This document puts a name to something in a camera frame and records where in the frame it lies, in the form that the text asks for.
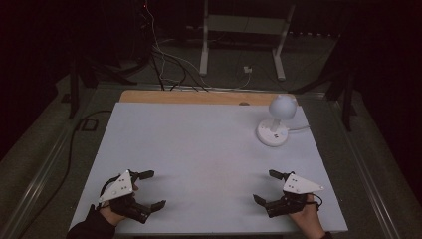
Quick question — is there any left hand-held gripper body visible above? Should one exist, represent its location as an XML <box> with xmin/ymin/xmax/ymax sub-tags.
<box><xmin>98</xmin><ymin>169</ymin><xmax>153</xmax><ymax>224</ymax></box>

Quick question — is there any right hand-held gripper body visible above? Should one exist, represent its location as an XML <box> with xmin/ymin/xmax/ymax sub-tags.
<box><xmin>264</xmin><ymin>171</ymin><xmax>325</xmax><ymax>219</ymax></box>

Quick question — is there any person's left hand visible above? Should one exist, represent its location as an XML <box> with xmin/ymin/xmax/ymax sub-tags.
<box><xmin>99</xmin><ymin>205</ymin><xmax>129</xmax><ymax>227</ymax></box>

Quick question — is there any person's right hand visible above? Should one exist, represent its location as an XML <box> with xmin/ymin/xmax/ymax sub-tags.
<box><xmin>288</xmin><ymin>193</ymin><xmax>327</xmax><ymax>239</ymax></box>

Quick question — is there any white table cover board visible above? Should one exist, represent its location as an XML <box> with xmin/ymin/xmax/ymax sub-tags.
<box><xmin>69</xmin><ymin>101</ymin><xmax>349</xmax><ymax>235</ymax></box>

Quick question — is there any white round-head desk lamp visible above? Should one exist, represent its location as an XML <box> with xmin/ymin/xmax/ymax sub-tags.
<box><xmin>256</xmin><ymin>94</ymin><xmax>299</xmax><ymax>147</ymax></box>

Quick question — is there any black tripod stand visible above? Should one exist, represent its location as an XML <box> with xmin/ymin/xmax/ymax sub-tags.
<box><xmin>288</xmin><ymin>64</ymin><xmax>358</xmax><ymax>132</ymax></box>
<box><xmin>67</xmin><ymin>49</ymin><xmax>151</xmax><ymax>120</ymax></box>

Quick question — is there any white metal stand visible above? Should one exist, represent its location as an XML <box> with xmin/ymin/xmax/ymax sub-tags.
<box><xmin>199</xmin><ymin>0</ymin><xmax>297</xmax><ymax>82</ymax></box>

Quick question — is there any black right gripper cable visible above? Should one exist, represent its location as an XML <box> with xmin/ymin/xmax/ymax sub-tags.
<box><xmin>311</xmin><ymin>192</ymin><xmax>323</xmax><ymax>212</ymax></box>

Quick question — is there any long black cable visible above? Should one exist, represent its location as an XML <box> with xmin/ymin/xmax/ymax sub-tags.
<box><xmin>16</xmin><ymin>110</ymin><xmax>113</xmax><ymax>239</ymax></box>

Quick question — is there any aluminium frame rail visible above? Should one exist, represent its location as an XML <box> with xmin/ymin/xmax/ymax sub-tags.
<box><xmin>327</xmin><ymin>99</ymin><xmax>403</xmax><ymax>239</ymax></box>
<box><xmin>95</xmin><ymin>82</ymin><xmax>327</xmax><ymax>100</ymax></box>
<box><xmin>0</xmin><ymin>127</ymin><xmax>79</xmax><ymax>239</ymax></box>

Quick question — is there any black floor cable bundle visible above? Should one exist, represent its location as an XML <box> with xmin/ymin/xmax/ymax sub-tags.
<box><xmin>149</xmin><ymin>46</ymin><xmax>208</xmax><ymax>93</ymax></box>

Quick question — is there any white floor cable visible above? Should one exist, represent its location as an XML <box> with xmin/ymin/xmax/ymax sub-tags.
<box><xmin>144</xmin><ymin>2</ymin><xmax>253</xmax><ymax>92</ymax></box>

